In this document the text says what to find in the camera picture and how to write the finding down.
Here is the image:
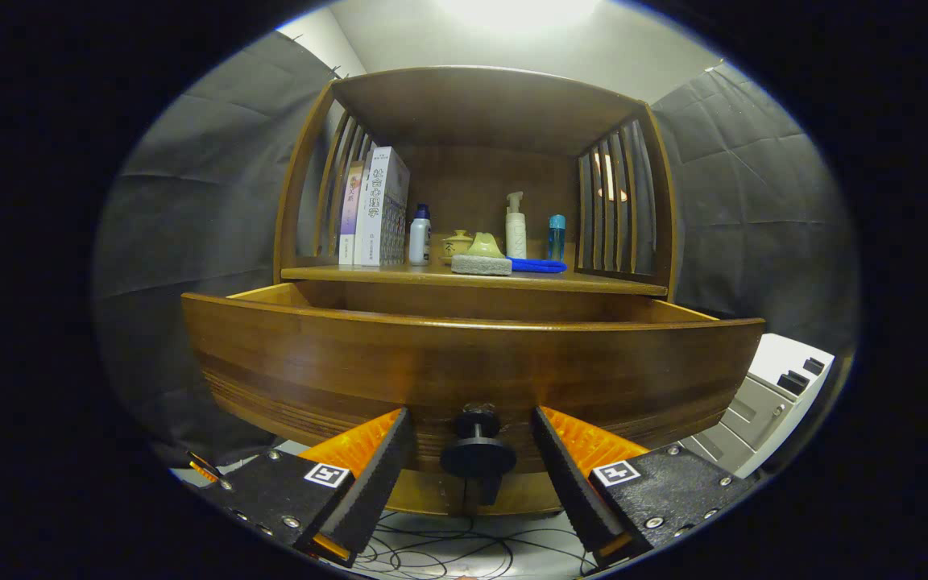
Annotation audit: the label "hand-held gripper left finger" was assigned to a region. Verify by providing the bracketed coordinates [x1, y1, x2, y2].
[198, 407, 416, 567]

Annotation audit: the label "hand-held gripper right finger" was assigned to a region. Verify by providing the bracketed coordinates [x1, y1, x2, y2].
[531, 406, 755, 569]

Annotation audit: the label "black drawer knob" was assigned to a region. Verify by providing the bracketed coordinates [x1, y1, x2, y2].
[440, 405, 517, 478]

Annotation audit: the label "brown wooden drawer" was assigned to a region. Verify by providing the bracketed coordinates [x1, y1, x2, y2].
[180, 282, 765, 476]

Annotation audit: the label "green handled grey sponge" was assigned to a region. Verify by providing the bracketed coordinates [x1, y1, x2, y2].
[450, 232, 513, 276]

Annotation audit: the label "wooden countertop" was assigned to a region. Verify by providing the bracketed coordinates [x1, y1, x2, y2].
[281, 256, 669, 297]

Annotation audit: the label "brown wooden cabinet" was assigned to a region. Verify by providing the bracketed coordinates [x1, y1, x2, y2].
[273, 66, 681, 516]

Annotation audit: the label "orange black tool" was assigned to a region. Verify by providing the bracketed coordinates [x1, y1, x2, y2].
[186, 451, 231, 488]

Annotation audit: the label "white bottle blue cap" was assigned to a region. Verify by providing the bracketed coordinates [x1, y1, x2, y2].
[408, 204, 432, 267]

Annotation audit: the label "white pump bottle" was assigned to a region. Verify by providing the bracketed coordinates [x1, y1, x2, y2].
[505, 191, 528, 259]

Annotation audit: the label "white plastic machine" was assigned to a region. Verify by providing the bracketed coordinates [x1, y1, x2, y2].
[677, 333, 835, 480]

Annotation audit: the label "thin purple book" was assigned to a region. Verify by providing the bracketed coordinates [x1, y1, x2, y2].
[338, 160, 366, 266]

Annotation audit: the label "thick white book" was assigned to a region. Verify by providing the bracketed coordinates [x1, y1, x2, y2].
[354, 146, 411, 267]

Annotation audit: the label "black floor cables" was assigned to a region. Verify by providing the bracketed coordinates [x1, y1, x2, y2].
[351, 512, 602, 580]

